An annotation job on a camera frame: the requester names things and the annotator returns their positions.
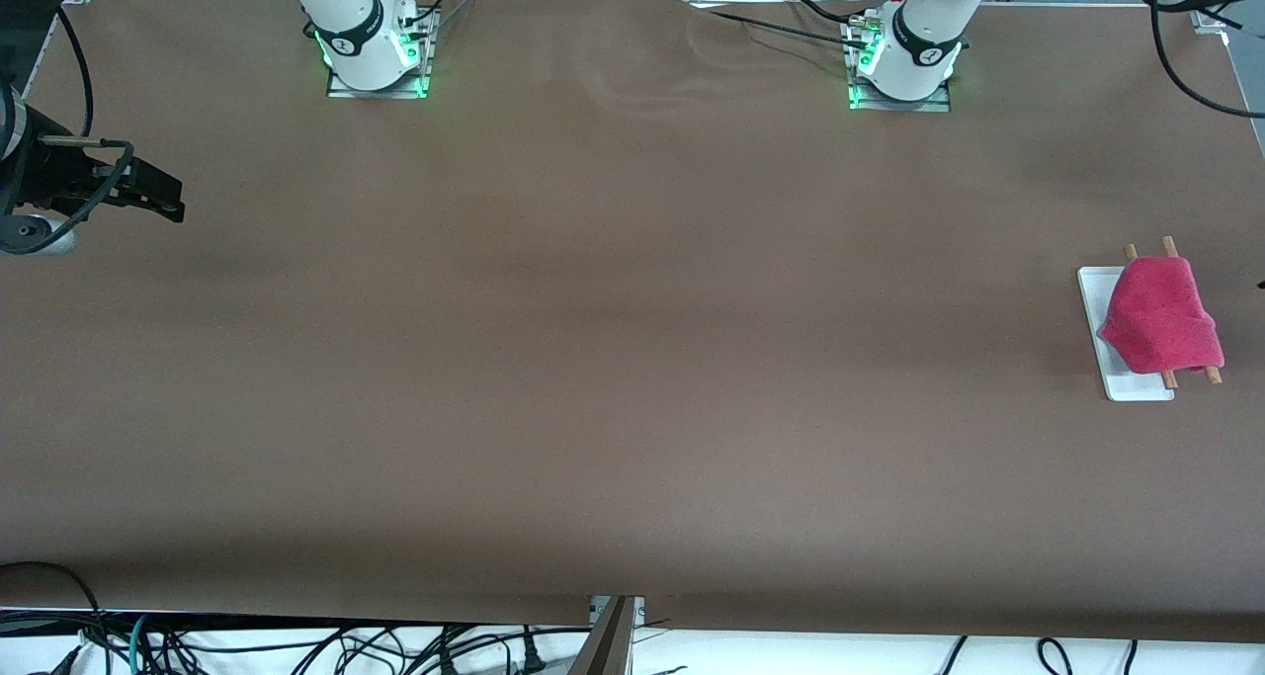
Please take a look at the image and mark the pink towel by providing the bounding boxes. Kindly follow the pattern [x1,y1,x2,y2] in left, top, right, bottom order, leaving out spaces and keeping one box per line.
[1099,256,1226,376]

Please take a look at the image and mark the brown table cover sheet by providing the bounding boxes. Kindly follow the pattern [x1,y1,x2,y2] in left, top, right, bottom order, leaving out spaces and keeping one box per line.
[0,0,1265,644]

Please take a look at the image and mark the wooden chopsticks pair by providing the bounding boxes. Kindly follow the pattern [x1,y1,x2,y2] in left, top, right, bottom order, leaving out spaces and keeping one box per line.
[1077,236,1223,402]

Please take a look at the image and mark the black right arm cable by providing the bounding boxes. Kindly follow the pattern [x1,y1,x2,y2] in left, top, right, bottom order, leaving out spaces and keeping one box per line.
[0,8,135,254]

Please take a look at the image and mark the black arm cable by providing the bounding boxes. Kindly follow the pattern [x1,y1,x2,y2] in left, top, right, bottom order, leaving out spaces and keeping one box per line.
[1135,0,1265,120]
[0,8,135,254]

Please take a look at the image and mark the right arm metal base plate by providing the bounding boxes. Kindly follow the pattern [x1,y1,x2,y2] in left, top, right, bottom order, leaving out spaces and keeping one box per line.
[326,8,437,100]

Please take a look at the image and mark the thick black looped cable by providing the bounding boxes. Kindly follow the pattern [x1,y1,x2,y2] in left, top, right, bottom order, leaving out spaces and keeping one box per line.
[0,561,112,675]

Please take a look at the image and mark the teal cable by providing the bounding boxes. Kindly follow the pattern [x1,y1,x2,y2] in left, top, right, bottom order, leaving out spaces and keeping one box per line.
[126,614,154,675]

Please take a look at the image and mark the black cable with plug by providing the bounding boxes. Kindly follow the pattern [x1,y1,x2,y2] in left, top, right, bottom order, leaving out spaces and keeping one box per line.
[499,628,547,674]

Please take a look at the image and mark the metal table frame bracket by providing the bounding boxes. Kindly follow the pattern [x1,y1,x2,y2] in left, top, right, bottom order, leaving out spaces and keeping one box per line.
[573,596,645,675]

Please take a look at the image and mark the long black cable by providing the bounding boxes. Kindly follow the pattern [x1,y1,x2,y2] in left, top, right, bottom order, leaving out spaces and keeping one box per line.
[672,0,877,51]

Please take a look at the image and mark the short black cable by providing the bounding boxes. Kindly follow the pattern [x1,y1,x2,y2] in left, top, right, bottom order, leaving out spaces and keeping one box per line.
[786,0,871,27]

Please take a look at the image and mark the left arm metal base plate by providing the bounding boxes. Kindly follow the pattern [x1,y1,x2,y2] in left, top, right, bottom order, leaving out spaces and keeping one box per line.
[848,23,953,113]

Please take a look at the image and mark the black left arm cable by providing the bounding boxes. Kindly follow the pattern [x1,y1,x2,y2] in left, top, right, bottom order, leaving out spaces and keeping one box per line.
[1135,0,1265,120]

